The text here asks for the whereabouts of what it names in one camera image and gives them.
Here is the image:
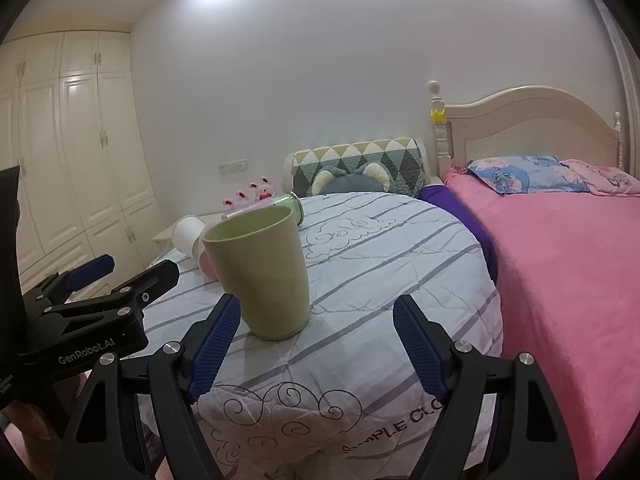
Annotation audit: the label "striped white quilt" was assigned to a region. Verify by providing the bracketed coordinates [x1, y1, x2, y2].
[117, 192, 504, 480]

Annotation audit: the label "pink bunny plush toys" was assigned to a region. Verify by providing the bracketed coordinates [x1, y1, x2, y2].
[223, 176, 278, 209]

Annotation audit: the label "blue floral pillow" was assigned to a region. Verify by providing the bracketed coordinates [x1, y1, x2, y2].
[466, 155, 591, 195]

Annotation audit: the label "green cup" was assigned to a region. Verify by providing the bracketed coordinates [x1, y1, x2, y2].
[202, 205, 312, 342]

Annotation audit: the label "white and pink cup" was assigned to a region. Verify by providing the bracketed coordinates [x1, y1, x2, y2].
[152, 214, 226, 257]

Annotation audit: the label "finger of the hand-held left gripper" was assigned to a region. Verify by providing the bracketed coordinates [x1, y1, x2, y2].
[31, 254, 115, 306]
[107, 261, 180, 314]

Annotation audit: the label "pink bed sheet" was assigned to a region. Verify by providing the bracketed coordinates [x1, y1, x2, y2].
[444, 166, 640, 480]

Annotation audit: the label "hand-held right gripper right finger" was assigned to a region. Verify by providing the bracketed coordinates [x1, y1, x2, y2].
[392, 294, 581, 480]

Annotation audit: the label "grey plush toy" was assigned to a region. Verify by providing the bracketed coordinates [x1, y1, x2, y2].
[311, 162, 390, 196]

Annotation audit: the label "cream wardrobe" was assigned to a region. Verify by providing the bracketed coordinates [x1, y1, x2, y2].
[0, 31, 168, 301]

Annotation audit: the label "triangle patterned cushion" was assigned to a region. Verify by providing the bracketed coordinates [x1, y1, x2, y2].
[284, 137, 430, 198]

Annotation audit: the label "purple blanket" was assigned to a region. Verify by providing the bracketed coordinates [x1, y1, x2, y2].
[418, 184, 500, 281]

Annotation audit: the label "cream wooden headboard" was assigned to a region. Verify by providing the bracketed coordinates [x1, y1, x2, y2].
[428, 80, 624, 178]

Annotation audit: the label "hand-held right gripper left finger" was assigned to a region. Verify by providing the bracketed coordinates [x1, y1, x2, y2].
[54, 292, 242, 480]

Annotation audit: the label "green glass jar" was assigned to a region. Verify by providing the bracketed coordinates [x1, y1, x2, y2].
[220, 192, 304, 227]

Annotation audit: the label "pink printed pillow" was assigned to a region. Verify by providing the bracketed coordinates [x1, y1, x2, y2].
[559, 159, 640, 197]

